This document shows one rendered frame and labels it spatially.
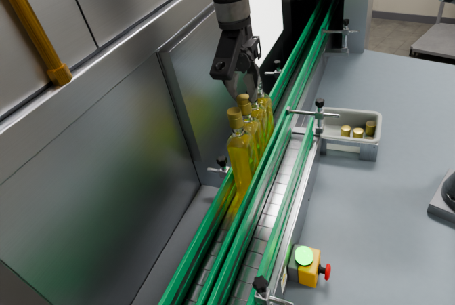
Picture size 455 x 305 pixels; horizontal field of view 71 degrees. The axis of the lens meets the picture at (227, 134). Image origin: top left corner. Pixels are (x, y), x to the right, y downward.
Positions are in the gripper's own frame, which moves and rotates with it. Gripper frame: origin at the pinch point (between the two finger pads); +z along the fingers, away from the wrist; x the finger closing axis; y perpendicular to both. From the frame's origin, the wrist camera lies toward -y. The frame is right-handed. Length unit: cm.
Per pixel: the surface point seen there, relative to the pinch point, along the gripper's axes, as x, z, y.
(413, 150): -44, 40, 35
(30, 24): 12.6, -33.4, -33.6
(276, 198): -8.7, 27.4, -7.1
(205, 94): 12.3, 1.0, 2.2
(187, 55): 12.2, -12.3, -1.1
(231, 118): 0.0, 0.3, -7.5
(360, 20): -18, 23, 108
